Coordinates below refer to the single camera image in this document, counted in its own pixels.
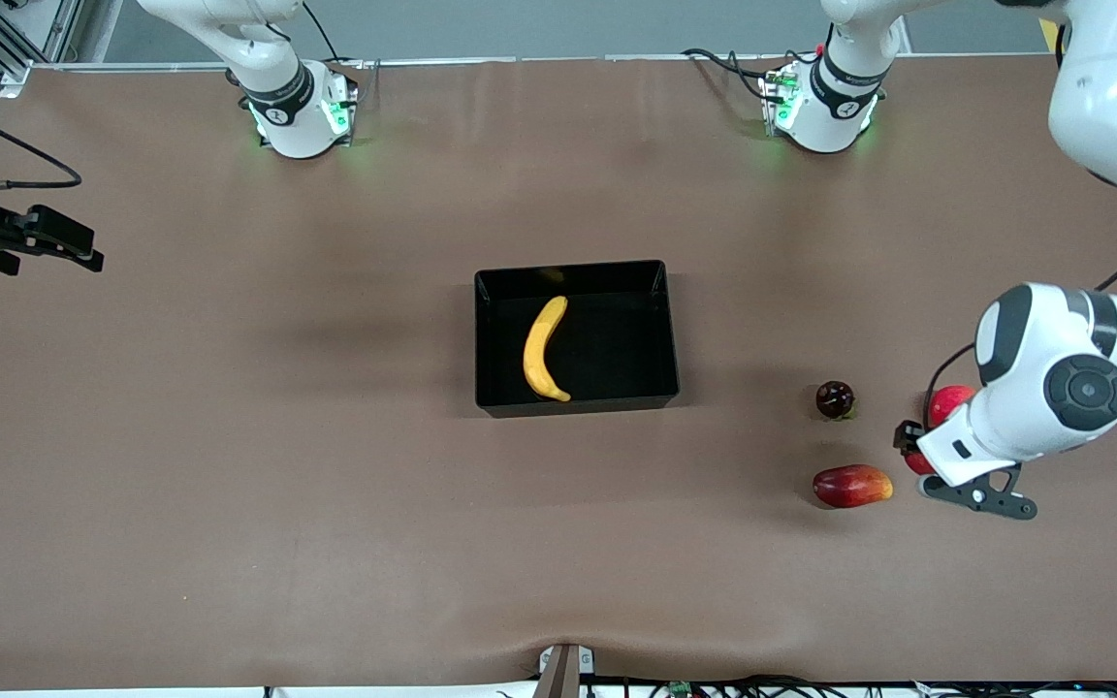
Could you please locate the yellow banana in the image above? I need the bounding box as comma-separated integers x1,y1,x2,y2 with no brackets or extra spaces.
523,296,573,403

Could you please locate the red yellow mango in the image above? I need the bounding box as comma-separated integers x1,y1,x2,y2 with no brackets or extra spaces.
812,464,895,510

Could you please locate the black base cable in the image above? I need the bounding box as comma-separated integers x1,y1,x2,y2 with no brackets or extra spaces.
682,47,779,86
302,0,342,65

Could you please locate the red peach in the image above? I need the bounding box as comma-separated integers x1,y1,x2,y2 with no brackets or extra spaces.
927,385,976,430

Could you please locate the metal table edge bracket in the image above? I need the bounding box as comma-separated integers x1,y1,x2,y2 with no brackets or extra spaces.
537,643,596,698

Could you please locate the black plastic box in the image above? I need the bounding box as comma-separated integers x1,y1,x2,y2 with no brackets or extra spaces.
474,259,682,419

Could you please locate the brown table mat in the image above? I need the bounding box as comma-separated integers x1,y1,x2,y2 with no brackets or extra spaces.
0,53,1117,691

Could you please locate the aluminium frame rail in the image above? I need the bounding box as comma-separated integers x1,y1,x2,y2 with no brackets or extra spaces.
0,0,86,99

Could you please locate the dark purple plum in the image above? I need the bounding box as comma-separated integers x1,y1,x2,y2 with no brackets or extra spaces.
815,381,856,421

